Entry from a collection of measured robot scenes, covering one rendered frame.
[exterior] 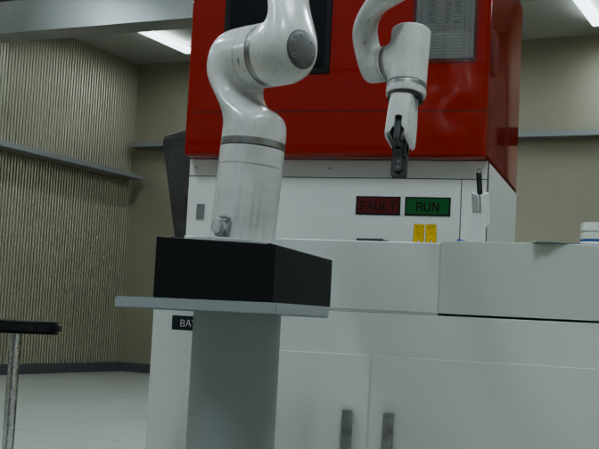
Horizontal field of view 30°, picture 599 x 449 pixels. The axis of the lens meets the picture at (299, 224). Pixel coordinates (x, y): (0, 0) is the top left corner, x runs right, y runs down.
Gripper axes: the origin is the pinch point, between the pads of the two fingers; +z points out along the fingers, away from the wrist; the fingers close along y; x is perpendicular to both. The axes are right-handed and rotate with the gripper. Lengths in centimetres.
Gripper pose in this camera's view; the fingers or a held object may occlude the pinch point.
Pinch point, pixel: (398, 167)
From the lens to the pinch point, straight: 231.4
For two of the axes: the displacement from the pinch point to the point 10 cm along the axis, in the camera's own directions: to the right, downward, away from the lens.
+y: -2.7, -3.0, -9.1
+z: -1.1, 9.5, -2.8
